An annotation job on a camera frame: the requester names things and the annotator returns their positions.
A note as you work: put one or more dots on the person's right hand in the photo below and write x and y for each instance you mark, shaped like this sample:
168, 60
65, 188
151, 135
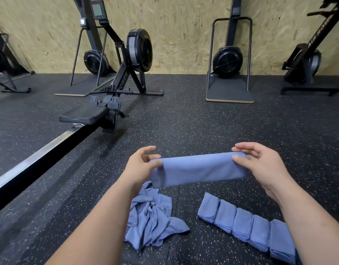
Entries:
263, 165

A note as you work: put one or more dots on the person's left hand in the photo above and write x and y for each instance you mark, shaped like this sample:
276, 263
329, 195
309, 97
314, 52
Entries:
139, 167

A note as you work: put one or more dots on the blue towel pile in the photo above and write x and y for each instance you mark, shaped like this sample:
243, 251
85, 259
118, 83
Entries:
153, 218

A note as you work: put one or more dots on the row of blue towels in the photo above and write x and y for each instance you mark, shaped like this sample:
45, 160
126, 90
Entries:
200, 168
281, 241
225, 215

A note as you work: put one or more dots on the plain blue towel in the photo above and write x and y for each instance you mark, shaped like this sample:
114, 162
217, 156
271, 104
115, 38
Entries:
259, 233
242, 224

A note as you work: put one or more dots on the person's left forearm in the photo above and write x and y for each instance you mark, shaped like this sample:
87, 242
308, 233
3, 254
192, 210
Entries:
97, 229

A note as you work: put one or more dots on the person's right forearm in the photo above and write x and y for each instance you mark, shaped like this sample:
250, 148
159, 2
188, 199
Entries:
318, 226

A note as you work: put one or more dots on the black ski trainer wooden-edged platform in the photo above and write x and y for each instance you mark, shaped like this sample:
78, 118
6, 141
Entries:
229, 62

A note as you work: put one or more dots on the black upright exercise machine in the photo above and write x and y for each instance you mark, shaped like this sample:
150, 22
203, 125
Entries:
305, 63

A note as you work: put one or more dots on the black ski trainer grey platform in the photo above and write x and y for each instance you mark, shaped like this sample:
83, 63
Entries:
92, 63

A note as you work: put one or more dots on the black fan bike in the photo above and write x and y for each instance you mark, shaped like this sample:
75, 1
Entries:
1, 60

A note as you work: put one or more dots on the black rowing machine with rail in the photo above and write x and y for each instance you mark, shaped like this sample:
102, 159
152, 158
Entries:
62, 140

